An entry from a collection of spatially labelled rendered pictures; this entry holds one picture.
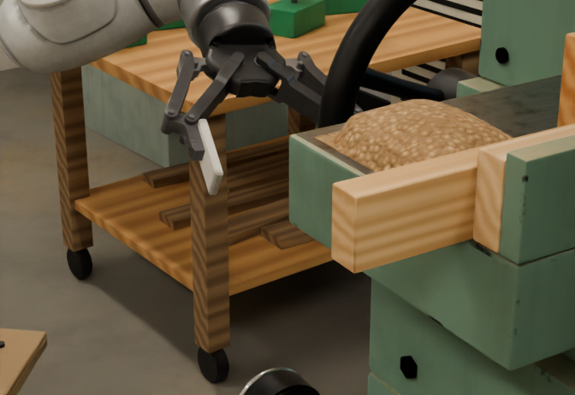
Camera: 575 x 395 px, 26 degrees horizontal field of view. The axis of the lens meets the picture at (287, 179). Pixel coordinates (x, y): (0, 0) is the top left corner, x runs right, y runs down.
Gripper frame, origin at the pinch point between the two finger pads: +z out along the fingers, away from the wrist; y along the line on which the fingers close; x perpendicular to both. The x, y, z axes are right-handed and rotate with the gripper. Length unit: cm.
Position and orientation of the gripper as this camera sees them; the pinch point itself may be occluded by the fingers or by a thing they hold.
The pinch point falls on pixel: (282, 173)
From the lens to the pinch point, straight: 116.0
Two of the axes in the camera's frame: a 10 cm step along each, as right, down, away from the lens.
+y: 9.3, -0.3, 3.7
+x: -2.6, 6.7, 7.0
